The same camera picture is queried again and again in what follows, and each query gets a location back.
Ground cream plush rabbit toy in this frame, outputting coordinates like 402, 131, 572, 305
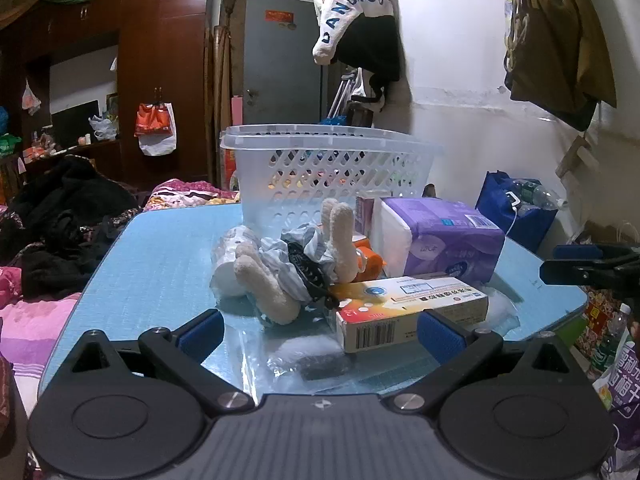
234, 199, 357, 326

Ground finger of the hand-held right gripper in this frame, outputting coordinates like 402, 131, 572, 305
554, 242, 640, 260
539, 255, 640, 289

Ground metal folding frame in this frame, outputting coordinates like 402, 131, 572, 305
327, 67, 367, 122

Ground grey metal door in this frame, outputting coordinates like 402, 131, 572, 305
243, 0, 327, 127

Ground dark red wooden wardrobe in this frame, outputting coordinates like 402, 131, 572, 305
0, 0, 218, 196

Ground clear plastic lattice basket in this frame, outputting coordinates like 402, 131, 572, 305
219, 122, 446, 241

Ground purple tissue pack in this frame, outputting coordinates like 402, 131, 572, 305
381, 197, 506, 281

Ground clear zip bag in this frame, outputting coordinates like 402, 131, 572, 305
240, 305, 381, 392

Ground black hanging garment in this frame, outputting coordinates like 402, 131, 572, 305
337, 15, 408, 87

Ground floral pink bedding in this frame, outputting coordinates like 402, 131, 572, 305
142, 179, 241, 212

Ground pile of dark clothes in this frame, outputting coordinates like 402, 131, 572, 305
0, 155, 145, 301

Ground pink purple blanket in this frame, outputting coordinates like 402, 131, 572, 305
0, 265, 83, 480

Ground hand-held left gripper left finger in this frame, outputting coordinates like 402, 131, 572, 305
59, 309, 257, 416

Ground white orange medicine box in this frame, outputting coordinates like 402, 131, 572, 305
334, 275, 490, 353

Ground clear plastic water bottle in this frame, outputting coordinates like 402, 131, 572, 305
510, 180, 569, 211

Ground green plastic bottle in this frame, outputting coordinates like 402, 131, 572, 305
587, 302, 633, 382

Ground orange white plastic bag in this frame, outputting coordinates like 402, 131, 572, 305
134, 102, 177, 157

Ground small pink box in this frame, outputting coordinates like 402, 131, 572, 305
356, 196, 384, 237

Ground blue shopping bag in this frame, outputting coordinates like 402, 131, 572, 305
475, 171, 560, 254

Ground hanging brown clothes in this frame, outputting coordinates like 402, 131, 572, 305
504, 0, 619, 132

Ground small orange box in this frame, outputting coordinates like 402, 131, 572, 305
350, 234, 384, 283

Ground black flat screen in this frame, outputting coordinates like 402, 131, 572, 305
51, 100, 101, 149

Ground red yellow packet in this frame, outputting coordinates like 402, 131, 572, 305
222, 150, 244, 191

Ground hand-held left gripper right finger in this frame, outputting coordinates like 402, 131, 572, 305
382, 309, 583, 416

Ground pink white plastic bag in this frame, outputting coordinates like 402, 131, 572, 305
21, 80, 42, 116

